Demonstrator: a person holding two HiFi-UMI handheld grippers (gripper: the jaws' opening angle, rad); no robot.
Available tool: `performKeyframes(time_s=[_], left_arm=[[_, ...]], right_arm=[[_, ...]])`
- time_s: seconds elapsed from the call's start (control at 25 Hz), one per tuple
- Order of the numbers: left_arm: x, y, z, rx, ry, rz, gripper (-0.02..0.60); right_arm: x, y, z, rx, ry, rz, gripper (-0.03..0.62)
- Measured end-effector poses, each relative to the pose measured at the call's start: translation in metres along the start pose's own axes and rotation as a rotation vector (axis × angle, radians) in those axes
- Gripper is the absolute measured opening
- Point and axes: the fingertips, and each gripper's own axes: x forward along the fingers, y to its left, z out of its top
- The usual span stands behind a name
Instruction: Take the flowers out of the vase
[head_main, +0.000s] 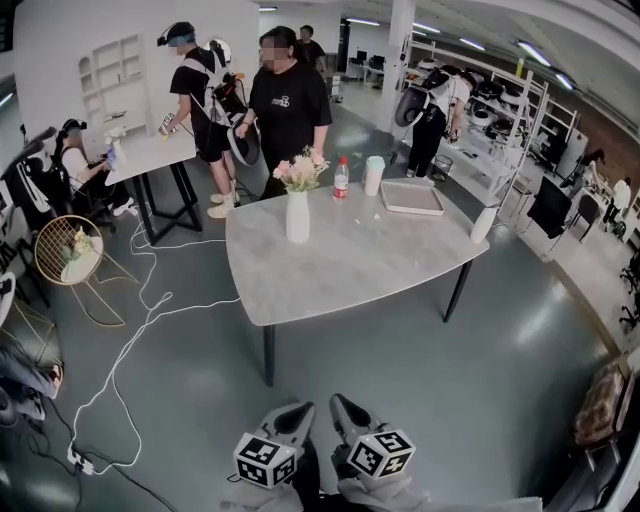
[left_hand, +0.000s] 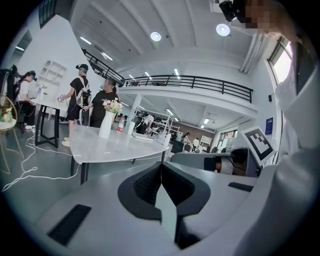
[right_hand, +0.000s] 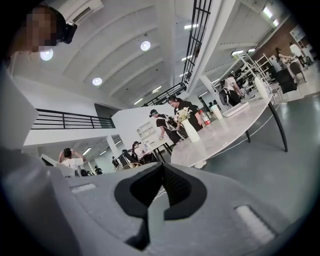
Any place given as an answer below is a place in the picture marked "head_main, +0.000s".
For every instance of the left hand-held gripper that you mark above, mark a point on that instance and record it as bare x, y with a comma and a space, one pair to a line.
264, 457

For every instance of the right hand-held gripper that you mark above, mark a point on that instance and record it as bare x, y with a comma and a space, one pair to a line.
382, 452

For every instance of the white ceramic vase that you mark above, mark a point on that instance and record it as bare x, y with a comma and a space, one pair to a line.
297, 217

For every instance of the pink flowers bouquet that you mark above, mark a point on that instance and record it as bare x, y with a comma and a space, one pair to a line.
301, 170

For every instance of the person's left forearm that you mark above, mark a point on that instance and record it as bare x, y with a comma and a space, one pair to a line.
255, 497

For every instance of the person's right forearm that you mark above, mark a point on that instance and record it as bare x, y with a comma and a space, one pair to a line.
380, 495

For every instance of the pale vase with white flowers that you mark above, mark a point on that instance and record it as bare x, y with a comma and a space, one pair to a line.
116, 147

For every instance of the black table leg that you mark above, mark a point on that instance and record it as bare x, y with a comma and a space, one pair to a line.
457, 292
269, 355

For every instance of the grey rectangular tray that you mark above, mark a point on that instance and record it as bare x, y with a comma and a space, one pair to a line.
411, 200

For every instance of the white power strip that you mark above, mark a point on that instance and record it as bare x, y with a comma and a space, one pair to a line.
80, 459

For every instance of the clear bottle with red label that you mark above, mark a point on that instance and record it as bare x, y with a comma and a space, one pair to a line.
341, 182

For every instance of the white cup with green lid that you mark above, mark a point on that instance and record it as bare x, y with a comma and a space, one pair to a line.
373, 177

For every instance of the brown patterned bag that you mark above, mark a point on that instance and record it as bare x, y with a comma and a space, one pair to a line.
597, 400

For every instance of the white and black helmet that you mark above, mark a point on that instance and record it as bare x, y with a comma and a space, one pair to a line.
244, 145

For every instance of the pale flower bunch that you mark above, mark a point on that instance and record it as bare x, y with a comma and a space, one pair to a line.
80, 243

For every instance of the black office chair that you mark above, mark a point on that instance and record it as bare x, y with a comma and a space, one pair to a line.
549, 205

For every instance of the white table with black legs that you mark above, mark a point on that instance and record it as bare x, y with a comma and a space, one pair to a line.
150, 155

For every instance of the white metal shelving rack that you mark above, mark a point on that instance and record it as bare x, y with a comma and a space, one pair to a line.
505, 130

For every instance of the black and white swivel chair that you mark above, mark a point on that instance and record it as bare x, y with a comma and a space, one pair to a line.
22, 180

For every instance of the white cabinet panel with shelves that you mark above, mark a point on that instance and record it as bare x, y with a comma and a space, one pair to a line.
117, 75

